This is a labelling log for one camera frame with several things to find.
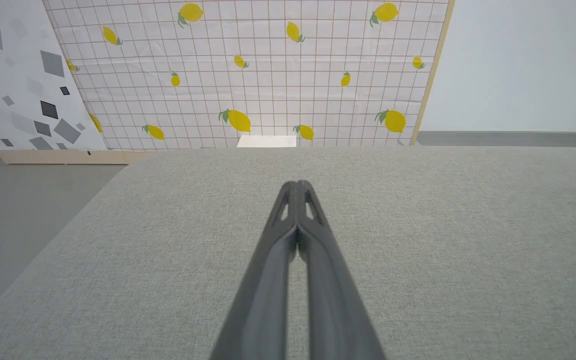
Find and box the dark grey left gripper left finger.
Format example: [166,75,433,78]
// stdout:
[210,180,300,360]

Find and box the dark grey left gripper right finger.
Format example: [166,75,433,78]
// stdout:
[295,179,387,360]

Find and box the grey fabric sofa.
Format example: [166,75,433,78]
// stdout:
[0,145,576,360]

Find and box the white box cabinet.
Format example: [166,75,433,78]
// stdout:
[236,134,298,149]

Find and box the grey diamond pattern panel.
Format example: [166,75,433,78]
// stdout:
[0,0,108,152]

